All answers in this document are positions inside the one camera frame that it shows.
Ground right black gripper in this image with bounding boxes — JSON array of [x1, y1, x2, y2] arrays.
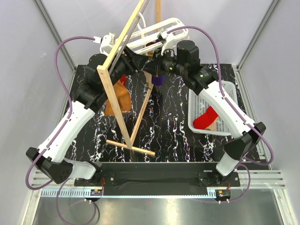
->
[[142, 47, 187, 78]]

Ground beige striped sock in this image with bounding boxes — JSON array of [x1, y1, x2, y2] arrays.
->
[[146, 42, 156, 57]]

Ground purple sock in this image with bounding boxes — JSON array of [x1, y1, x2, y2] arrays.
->
[[151, 75, 165, 87]]

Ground red sock with cream cuff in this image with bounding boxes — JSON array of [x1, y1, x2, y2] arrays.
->
[[120, 75, 127, 87]]

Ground white plastic clip hanger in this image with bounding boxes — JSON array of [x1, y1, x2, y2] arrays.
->
[[99, 12, 189, 57]]

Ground orange sock with cream cuff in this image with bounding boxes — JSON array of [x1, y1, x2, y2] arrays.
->
[[105, 81, 132, 116]]

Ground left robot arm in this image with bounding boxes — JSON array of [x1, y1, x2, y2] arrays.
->
[[26, 53, 108, 186]]

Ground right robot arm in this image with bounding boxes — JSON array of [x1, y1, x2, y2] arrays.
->
[[144, 40, 266, 186]]

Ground black marble pattern mat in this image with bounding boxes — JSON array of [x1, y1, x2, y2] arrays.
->
[[66, 75, 231, 162]]

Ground grey metal rack rod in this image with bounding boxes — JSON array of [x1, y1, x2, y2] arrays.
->
[[107, 0, 149, 74]]

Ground white perforated plastic basket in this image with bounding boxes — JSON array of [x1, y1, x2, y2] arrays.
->
[[187, 90, 231, 136]]

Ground red sock in basket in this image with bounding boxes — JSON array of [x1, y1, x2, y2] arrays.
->
[[193, 106, 219, 131]]

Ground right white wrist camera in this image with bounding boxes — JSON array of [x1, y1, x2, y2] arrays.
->
[[157, 31, 176, 55]]

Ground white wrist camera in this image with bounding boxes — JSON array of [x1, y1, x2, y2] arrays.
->
[[157, 31, 176, 55], [93, 33, 115, 56]]

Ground wooden drying rack frame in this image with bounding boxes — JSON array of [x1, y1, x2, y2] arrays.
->
[[96, 0, 162, 157]]

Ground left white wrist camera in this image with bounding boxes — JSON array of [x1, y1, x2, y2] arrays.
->
[[93, 33, 115, 56]]

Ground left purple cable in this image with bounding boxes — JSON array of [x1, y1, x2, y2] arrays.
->
[[25, 36, 101, 225]]

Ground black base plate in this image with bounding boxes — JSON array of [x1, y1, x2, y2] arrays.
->
[[74, 161, 270, 197]]

